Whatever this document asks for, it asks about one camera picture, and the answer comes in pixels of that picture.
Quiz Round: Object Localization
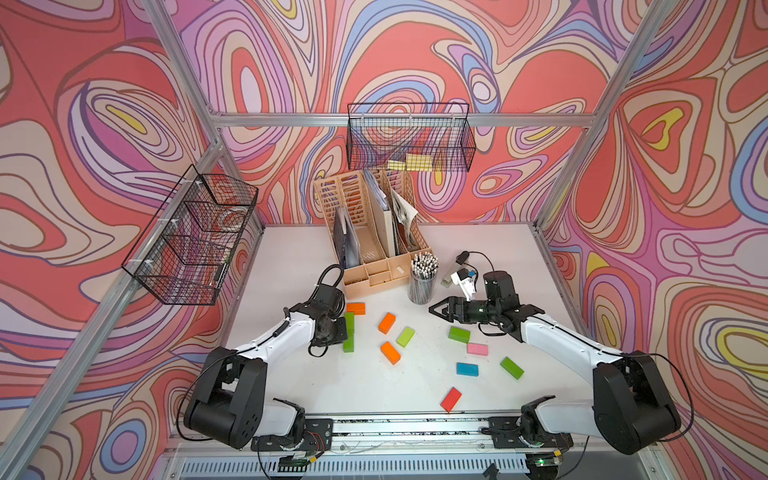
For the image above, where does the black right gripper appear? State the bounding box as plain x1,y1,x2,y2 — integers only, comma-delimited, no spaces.
429,297,500,324

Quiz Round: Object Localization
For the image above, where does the orange block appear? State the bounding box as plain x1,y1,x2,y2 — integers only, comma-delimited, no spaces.
346,302,366,315
380,342,402,365
378,312,396,334

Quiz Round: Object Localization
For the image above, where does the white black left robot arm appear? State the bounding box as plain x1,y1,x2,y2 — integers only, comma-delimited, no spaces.
177,284,347,449

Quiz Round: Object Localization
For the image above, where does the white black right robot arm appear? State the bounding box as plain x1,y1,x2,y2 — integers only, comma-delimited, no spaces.
428,270,682,455

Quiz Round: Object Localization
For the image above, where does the grey stapler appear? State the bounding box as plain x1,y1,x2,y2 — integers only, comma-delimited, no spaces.
441,251,469,288

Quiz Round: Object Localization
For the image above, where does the pink block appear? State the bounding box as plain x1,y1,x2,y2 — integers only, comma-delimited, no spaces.
467,343,489,357

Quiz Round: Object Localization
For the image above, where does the light green block centre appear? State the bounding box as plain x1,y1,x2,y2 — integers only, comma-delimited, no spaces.
396,327,415,348

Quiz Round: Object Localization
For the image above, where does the teal block lower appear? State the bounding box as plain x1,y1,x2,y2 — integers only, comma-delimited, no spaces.
456,362,479,377

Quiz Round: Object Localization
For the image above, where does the red block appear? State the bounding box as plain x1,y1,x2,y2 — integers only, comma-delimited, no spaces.
440,387,462,413

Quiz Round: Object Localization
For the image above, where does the beige plastic file organizer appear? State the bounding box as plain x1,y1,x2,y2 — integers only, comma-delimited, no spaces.
313,170,431,299

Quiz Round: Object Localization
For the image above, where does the yellow sticky notes pad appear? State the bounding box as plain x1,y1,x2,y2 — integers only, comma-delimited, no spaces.
386,153,434,172

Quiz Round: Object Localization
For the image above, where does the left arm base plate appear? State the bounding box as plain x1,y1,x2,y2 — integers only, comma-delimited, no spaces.
251,418,334,453

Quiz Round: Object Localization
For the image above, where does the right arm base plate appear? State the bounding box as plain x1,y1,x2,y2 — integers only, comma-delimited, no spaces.
480,416,574,451

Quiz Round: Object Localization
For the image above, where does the black wire basket left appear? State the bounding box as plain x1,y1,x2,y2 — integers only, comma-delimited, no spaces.
121,166,258,306

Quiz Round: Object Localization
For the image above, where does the black wire basket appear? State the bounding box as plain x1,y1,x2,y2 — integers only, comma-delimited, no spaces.
346,100,476,172
121,166,258,306

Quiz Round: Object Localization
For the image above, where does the black wire basket back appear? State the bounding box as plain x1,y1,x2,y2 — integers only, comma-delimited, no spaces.
346,100,476,172

